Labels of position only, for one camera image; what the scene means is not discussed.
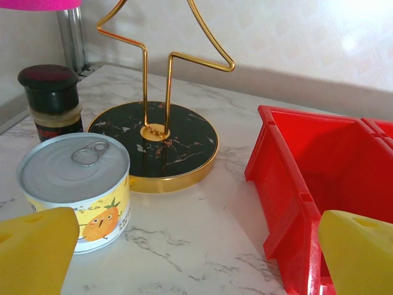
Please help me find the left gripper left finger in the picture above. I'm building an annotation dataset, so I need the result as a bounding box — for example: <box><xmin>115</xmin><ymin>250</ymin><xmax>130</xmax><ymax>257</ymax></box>
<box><xmin>0</xmin><ymin>206</ymin><xmax>80</xmax><ymax>295</ymax></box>

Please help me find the pineapple tin can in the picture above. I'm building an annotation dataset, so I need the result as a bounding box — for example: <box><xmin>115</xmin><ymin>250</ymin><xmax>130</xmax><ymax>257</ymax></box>
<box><xmin>15</xmin><ymin>132</ymin><xmax>132</xmax><ymax>255</ymax></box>

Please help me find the red plastic bin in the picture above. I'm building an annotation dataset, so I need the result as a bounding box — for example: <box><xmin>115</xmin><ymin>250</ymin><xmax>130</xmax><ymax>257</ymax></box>
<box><xmin>360</xmin><ymin>117</ymin><xmax>393</xmax><ymax>145</ymax></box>
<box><xmin>244</xmin><ymin>104</ymin><xmax>393</xmax><ymax>295</ymax></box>

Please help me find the pink wine glass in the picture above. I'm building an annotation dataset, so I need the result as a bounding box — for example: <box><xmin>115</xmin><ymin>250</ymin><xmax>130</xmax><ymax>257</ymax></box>
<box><xmin>0</xmin><ymin>0</ymin><xmax>83</xmax><ymax>12</ymax></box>

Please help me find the black lidded spice jar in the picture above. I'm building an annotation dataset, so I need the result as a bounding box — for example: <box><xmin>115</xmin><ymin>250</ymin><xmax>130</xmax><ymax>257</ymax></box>
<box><xmin>17</xmin><ymin>64</ymin><xmax>84</xmax><ymax>144</ymax></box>

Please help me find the aluminium frame post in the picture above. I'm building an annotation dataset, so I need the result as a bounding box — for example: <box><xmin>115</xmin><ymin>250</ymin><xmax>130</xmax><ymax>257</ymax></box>
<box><xmin>56</xmin><ymin>6</ymin><xmax>88</xmax><ymax>74</ymax></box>

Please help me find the gold wire glass stand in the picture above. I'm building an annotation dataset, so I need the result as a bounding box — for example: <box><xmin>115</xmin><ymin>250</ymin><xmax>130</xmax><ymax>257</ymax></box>
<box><xmin>87</xmin><ymin>0</ymin><xmax>236</xmax><ymax>194</ymax></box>

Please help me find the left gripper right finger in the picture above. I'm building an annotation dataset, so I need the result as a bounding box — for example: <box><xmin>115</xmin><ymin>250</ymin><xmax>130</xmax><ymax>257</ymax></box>
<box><xmin>317</xmin><ymin>210</ymin><xmax>393</xmax><ymax>295</ymax></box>

